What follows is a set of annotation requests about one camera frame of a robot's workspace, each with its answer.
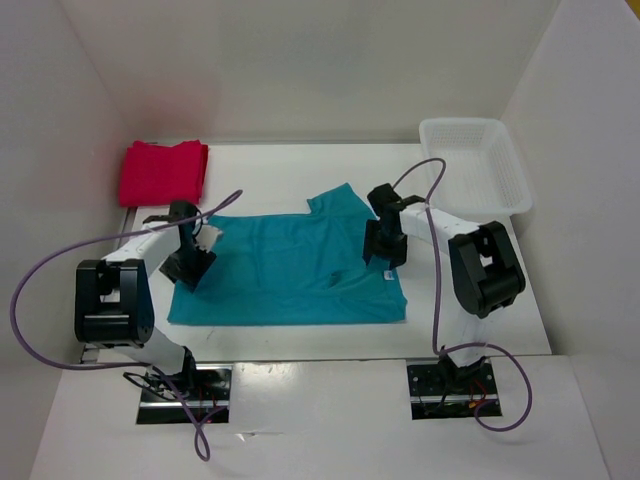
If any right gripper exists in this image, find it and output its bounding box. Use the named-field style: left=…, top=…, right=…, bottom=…
left=362, top=218, right=408, bottom=269

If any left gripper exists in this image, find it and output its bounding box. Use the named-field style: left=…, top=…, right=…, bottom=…
left=158, top=240, right=216, bottom=293

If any teal t-shirt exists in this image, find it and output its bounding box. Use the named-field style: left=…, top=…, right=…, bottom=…
left=168, top=183, right=407, bottom=327

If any pink t-shirt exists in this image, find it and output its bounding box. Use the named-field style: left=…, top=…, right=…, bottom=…
left=118, top=140, right=209, bottom=208

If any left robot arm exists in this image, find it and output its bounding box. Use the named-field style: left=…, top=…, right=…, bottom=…
left=74, top=222, right=222, bottom=400

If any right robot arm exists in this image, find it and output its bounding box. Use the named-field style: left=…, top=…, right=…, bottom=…
left=363, top=201, right=526, bottom=393

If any white plastic basket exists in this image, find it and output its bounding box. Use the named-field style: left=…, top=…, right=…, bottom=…
left=418, top=118, right=533, bottom=217

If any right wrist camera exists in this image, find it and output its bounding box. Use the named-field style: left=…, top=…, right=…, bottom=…
left=367, top=183, right=401, bottom=217

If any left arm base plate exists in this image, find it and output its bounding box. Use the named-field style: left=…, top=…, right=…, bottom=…
left=123, top=363, right=233, bottom=425

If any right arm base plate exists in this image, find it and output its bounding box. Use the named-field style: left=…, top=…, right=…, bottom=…
left=406, top=360, right=502, bottom=420

